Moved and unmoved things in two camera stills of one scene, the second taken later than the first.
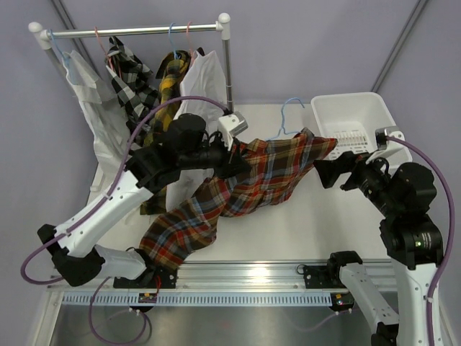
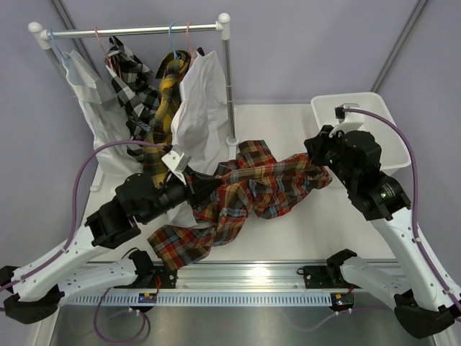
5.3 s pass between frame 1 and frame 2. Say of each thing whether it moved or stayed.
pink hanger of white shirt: stayed
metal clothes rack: stayed
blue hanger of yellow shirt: stayed
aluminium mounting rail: stayed
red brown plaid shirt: moved
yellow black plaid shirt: stayed
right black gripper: moved
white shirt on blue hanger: stayed
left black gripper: moved
